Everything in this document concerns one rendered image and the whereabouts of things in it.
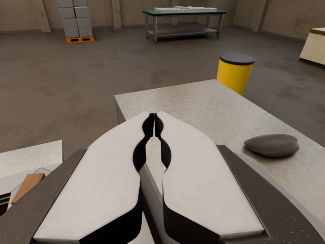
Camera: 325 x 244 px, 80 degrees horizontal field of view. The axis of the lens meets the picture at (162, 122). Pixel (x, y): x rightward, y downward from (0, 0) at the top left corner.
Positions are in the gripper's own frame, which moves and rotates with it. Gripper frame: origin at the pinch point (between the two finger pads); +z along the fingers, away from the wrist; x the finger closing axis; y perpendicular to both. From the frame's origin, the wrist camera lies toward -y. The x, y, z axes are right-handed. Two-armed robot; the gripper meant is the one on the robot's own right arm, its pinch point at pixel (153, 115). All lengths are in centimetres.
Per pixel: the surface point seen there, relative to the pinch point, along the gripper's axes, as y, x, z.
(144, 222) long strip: 55, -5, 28
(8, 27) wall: 51, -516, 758
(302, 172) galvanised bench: 38, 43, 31
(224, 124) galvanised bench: 35, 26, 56
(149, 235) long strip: 55, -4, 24
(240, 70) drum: 67, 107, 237
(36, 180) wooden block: 48, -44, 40
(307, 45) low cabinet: 79, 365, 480
